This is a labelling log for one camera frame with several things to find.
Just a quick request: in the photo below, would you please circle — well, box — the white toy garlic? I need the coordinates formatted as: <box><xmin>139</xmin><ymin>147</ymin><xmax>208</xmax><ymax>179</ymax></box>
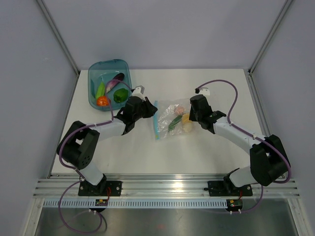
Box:
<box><xmin>182</xmin><ymin>122</ymin><xmax>193</xmax><ymax>133</ymax></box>

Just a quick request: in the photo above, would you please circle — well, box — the clear zip top bag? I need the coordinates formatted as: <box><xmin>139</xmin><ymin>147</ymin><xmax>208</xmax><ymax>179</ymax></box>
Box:
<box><xmin>153</xmin><ymin>98</ymin><xmax>195</xmax><ymax>140</ymax></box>

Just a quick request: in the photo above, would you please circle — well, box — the green toy bell pepper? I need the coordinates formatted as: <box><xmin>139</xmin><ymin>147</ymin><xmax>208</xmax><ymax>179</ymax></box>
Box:
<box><xmin>113</xmin><ymin>88</ymin><xmax>129</xmax><ymax>103</ymax></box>

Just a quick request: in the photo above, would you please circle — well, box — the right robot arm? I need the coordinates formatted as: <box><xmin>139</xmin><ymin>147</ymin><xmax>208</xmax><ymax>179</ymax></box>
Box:
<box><xmin>189</xmin><ymin>94</ymin><xmax>290</xmax><ymax>196</ymax></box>

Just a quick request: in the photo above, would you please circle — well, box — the purple toy eggplant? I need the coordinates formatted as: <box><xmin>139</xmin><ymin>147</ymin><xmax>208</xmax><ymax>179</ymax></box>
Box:
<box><xmin>105</xmin><ymin>73</ymin><xmax>125</xmax><ymax>93</ymax></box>

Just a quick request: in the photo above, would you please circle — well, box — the aluminium mounting rail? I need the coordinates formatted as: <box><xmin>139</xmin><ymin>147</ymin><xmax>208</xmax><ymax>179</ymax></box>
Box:
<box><xmin>33</xmin><ymin>173</ymin><xmax>301</xmax><ymax>197</ymax></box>

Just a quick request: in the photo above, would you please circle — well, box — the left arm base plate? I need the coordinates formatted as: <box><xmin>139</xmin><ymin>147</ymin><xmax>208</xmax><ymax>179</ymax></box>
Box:
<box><xmin>78</xmin><ymin>180</ymin><xmax>122</xmax><ymax>197</ymax></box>

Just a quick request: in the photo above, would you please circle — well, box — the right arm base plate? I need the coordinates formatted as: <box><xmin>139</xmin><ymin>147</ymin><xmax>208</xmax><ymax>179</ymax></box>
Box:
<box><xmin>203</xmin><ymin>180</ymin><xmax>253</xmax><ymax>197</ymax></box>

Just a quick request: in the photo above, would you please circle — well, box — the right aluminium frame post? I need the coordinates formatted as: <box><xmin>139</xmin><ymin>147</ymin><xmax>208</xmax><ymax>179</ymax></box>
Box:
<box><xmin>248</xmin><ymin>0</ymin><xmax>295</xmax><ymax>77</ymax></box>

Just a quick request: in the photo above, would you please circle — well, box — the left aluminium frame post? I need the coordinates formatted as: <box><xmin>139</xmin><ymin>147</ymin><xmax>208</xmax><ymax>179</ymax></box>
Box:
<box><xmin>36</xmin><ymin>0</ymin><xmax>81</xmax><ymax>77</ymax></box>

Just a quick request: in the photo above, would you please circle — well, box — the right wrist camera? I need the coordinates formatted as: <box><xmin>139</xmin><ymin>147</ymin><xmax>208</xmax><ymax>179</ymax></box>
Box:
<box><xmin>195</xmin><ymin>87</ymin><xmax>210</xmax><ymax>97</ymax></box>

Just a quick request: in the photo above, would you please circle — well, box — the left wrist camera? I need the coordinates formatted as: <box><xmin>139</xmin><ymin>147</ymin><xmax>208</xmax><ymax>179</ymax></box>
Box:
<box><xmin>131</xmin><ymin>86</ymin><xmax>145</xmax><ymax>101</ymax></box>

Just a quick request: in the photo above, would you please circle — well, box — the white slotted cable duct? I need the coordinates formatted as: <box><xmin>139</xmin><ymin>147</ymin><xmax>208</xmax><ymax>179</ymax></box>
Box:
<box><xmin>43</xmin><ymin>198</ymin><xmax>227</xmax><ymax>209</ymax></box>

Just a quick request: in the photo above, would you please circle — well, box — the pink toy egg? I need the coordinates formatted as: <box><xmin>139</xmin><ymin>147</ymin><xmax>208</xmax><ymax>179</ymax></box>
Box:
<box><xmin>174</xmin><ymin>106</ymin><xmax>186</xmax><ymax>116</ymax></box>

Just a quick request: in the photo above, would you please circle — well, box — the yellow toy vegetable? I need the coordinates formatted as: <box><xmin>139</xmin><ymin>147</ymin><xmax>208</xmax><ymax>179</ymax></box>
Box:
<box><xmin>181</xmin><ymin>113</ymin><xmax>191</xmax><ymax>125</ymax></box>

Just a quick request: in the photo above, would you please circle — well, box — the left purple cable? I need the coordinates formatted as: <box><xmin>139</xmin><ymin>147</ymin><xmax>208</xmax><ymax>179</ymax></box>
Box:
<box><xmin>56</xmin><ymin>78</ymin><xmax>135</xmax><ymax>233</ymax></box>

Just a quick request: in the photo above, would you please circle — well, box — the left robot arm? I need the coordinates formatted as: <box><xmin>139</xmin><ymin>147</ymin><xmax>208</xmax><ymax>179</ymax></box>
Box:
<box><xmin>56</xmin><ymin>96</ymin><xmax>158</xmax><ymax>196</ymax></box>

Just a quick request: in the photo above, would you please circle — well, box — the dark green toy chili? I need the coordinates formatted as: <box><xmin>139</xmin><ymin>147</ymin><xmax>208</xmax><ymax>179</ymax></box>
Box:
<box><xmin>168</xmin><ymin>115</ymin><xmax>183</xmax><ymax>132</ymax></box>

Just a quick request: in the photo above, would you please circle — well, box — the light green toy vegetable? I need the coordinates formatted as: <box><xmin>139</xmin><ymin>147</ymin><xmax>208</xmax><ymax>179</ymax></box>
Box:
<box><xmin>95</xmin><ymin>82</ymin><xmax>105</xmax><ymax>99</ymax></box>

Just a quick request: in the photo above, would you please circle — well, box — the teal plastic bin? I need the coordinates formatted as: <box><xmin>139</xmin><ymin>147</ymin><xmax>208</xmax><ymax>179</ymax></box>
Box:
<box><xmin>88</xmin><ymin>59</ymin><xmax>132</xmax><ymax>112</ymax></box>

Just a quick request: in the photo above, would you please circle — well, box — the aluminium frame post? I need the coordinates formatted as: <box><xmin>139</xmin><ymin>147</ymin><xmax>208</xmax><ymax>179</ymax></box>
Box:
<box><xmin>248</xmin><ymin>0</ymin><xmax>295</xmax><ymax>77</ymax></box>
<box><xmin>36</xmin><ymin>0</ymin><xmax>81</xmax><ymax>77</ymax></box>

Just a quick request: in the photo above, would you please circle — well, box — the orange toy pumpkin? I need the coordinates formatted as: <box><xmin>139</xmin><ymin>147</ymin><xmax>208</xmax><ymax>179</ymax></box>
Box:
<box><xmin>96</xmin><ymin>96</ymin><xmax>111</xmax><ymax>107</ymax></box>

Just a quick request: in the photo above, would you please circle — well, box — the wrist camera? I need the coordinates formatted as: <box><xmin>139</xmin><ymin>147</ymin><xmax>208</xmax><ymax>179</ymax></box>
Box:
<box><xmin>195</xmin><ymin>87</ymin><xmax>210</xmax><ymax>97</ymax></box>
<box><xmin>131</xmin><ymin>86</ymin><xmax>145</xmax><ymax>101</ymax></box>

